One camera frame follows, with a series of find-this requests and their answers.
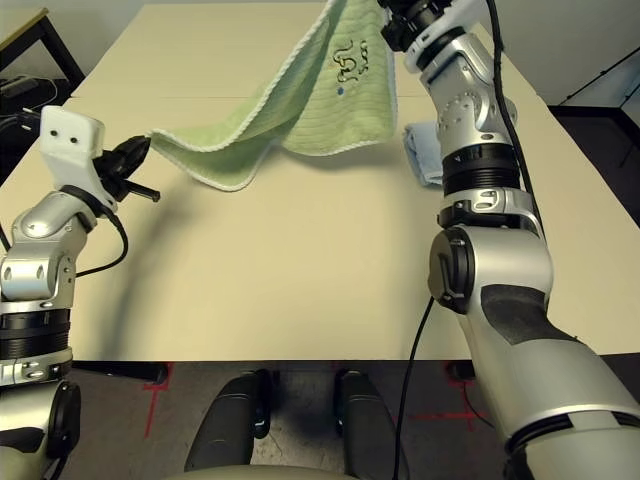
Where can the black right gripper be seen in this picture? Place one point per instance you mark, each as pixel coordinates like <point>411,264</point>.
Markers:
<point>407,20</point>

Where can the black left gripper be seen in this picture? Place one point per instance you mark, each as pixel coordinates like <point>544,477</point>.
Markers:
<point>115,170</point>

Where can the green towel with white trim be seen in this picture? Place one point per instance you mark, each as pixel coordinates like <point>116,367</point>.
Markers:
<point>325,125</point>

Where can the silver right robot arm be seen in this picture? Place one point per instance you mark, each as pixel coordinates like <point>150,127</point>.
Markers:
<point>500,265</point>

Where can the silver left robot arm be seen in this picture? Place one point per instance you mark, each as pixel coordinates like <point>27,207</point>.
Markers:
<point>45,225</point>

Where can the folded light blue towel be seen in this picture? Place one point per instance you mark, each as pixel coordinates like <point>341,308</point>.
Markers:
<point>422,155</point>

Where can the grey power adapter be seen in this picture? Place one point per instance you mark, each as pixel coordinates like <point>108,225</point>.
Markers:
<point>15,86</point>

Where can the beige robot torso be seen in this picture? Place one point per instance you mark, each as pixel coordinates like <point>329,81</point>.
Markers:
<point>260,474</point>

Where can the wooden side table black frame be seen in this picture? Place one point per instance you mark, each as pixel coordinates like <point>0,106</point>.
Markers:
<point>25,25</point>

